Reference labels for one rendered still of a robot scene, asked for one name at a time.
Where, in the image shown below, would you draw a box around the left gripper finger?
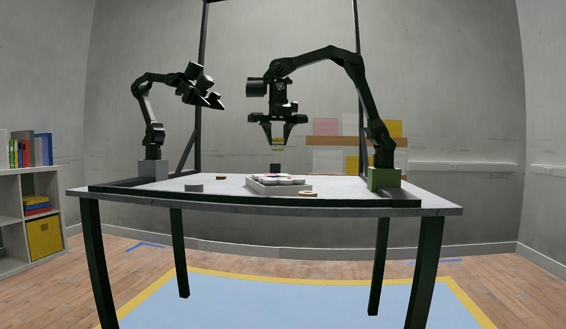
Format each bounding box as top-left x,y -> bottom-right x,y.
258,122 -> 272,145
283,123 -> 297,145

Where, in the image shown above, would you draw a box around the tan roll of tape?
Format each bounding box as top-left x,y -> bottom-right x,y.
299,191 -> 318,197

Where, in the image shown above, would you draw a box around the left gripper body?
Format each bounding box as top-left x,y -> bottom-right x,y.
247,95 -> 308,123

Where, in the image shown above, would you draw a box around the yellow-capped jar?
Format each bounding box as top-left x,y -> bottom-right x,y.
271,138 -> 284,151

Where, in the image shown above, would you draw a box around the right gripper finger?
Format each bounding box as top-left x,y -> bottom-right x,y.
188,89 -> 210,107
209,95 -> 225,110

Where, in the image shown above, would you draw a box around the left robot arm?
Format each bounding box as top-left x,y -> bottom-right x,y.
246,45 -> 396,169

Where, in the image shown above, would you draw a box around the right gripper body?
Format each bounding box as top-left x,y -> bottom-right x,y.
182,84 -> 221,105

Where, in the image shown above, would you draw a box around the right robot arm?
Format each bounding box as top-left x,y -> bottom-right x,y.
131,61 -> 214,160

